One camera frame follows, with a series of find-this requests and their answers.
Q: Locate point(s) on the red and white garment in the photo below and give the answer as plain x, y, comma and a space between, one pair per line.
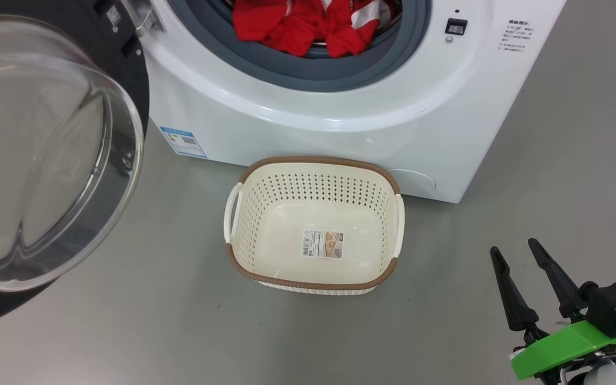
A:
297, 27

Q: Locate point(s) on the black door latch socket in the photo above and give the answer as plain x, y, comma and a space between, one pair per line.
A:
456, 27

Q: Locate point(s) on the white front-load washing machine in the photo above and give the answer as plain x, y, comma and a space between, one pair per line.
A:
447, 117

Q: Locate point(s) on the grey rubber door gasket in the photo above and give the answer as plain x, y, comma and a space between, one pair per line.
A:
233, 53

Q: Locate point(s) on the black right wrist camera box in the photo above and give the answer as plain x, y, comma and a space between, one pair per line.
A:
615, 307

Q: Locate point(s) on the round black-rimmed glass washer door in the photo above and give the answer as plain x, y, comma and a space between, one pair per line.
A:
46, 160

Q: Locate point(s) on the round filter cover flap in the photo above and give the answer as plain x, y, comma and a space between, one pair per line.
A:
417, 183

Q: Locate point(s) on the blue energy label sticker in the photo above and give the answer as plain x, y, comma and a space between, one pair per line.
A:
183, 141

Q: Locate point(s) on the printed product label sticker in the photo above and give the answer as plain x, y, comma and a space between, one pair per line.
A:
322, 244

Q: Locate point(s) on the cream perforated basket brown rim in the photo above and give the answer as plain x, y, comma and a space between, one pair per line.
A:
313, 214

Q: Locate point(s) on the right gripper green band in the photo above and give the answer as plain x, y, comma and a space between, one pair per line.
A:
564, 347

